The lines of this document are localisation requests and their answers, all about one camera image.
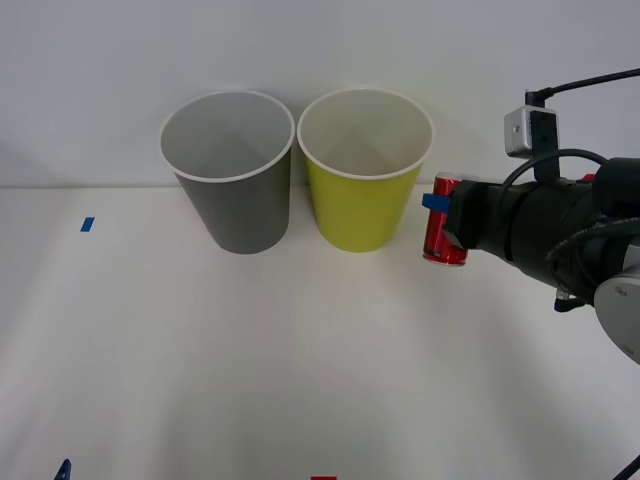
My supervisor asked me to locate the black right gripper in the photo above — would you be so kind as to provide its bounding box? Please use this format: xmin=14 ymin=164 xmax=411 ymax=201
xmin=421 ymin=178 xmax=524 ymax=261

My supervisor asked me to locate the red drink can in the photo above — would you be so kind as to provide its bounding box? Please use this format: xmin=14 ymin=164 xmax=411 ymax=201
xmin=421 ymin=171 xmax=471 ymax=267

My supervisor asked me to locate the yellow-green plastic waste bin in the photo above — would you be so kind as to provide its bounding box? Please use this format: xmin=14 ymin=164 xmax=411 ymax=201
xmin=296 ymin=88 xmax=435 ymax=254

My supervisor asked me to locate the grey plastic waste bin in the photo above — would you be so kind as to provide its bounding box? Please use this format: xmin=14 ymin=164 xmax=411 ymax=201
xmin=159 ymin=89 xmax=295 ymax=255

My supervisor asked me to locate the black cable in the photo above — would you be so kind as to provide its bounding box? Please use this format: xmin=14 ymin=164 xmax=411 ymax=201
xmin=610 ymin=451 xmax=640 ymax=480

